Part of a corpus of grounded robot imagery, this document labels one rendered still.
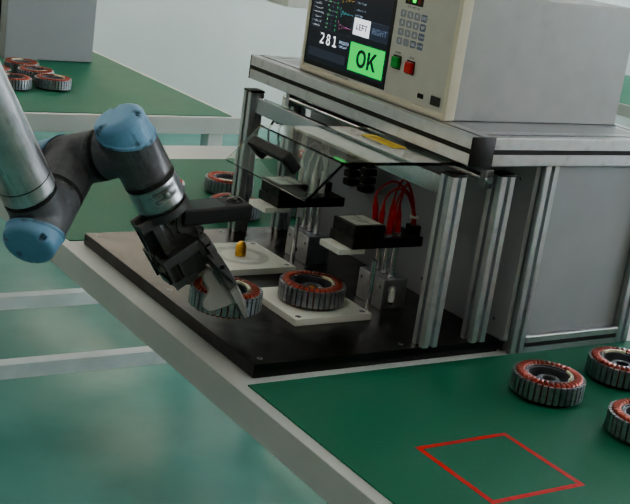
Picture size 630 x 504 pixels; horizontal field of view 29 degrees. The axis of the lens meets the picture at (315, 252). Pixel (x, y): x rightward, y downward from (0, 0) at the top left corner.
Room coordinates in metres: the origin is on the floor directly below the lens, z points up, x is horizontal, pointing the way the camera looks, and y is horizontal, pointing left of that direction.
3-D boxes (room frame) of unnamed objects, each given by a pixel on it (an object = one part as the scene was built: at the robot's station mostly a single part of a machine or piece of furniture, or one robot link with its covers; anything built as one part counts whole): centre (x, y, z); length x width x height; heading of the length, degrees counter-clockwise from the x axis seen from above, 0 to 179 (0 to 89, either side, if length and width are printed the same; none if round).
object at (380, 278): (2.01, -0.12, 0.80); 0.08 x 0.05 x 0.06; 35
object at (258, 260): (2.13, 0.13, 0.78); 0.15 x 0.15 x 0.01; 35
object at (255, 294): (1.76, 0.13, 0.83); 0.11 x 0.11 x 0.04
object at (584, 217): (1.99, -0.45, 0.91); 0.28 x 0.03 x 0.32; 125
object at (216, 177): (2.71, 0.22, 0.77); 0.11 x 0.11 x 0.04
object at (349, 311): (1.93, 0.00, 0.78); 0.15 x 0.15 x 0.01; 35
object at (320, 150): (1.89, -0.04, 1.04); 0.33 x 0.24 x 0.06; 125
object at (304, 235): (2.21, 0.02, 0.80); 0.08 x 0.05 x 0.06; 35
